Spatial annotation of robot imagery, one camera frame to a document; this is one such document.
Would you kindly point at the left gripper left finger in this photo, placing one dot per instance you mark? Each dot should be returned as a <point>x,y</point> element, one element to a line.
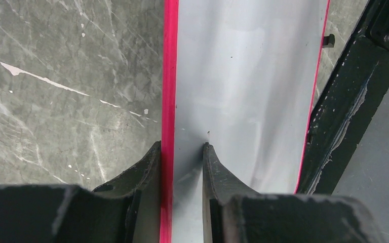
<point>125,209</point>

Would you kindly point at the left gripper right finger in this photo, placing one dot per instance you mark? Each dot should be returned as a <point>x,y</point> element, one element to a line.
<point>234,212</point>

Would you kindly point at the red framed whiteboard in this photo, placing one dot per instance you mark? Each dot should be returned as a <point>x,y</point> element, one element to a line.
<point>241,76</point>

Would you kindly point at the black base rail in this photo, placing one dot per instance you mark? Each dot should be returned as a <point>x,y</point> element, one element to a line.
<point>351,96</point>

